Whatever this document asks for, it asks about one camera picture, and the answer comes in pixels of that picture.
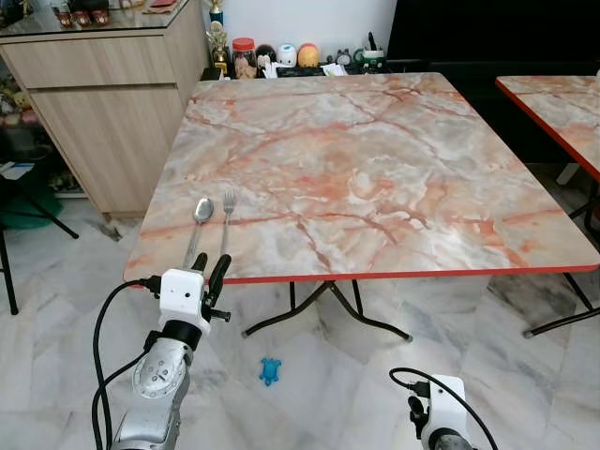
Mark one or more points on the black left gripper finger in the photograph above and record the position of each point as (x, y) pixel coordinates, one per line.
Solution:
(221, 272)
(201, 262)

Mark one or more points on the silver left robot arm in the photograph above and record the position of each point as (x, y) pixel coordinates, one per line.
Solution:
(159, 375)

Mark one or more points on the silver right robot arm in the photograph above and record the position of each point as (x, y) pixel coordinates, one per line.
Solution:
(448, 442)

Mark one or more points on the steel spoon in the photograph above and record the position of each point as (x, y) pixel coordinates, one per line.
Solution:
(203, 209)

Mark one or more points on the steel fork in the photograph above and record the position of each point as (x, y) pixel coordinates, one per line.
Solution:
(228, 202)

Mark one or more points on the small blue toy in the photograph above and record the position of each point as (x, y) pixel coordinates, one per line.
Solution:
(271, 371)

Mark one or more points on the green plastic basin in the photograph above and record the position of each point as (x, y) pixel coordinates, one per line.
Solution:
(28, 217)

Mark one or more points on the marble pattern folding table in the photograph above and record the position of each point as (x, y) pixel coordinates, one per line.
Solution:
(375, 169)
(562, 108)

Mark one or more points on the light wooden cabinet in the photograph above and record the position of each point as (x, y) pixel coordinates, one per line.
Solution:
(103, 103)

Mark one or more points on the black metal chair legs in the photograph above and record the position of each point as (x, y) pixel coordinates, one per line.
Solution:
(7, 272)

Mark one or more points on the red lid plastic jar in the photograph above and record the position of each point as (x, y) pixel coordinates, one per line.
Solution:
(244, 58)

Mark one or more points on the black round figurine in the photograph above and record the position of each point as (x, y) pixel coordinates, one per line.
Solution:
(266, 54)

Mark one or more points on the gold trophy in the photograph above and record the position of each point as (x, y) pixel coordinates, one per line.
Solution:
(219, 42)

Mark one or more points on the white round figurine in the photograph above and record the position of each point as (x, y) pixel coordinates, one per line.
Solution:
(287, 55)

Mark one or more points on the orange round figurine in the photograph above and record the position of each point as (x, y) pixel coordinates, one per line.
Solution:
(308, 55)

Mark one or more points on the small grey figurine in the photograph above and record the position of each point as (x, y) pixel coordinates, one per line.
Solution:
(343, 57)

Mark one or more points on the black television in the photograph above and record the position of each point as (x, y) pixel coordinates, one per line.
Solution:
(487, 28)

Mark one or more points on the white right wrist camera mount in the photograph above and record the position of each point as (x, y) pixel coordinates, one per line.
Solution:
(448, 403)

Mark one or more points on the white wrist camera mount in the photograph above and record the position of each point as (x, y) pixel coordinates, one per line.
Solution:
(180, 292)
(448, 403)

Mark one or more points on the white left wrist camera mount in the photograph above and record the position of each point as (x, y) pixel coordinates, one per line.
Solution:
(180, 292)

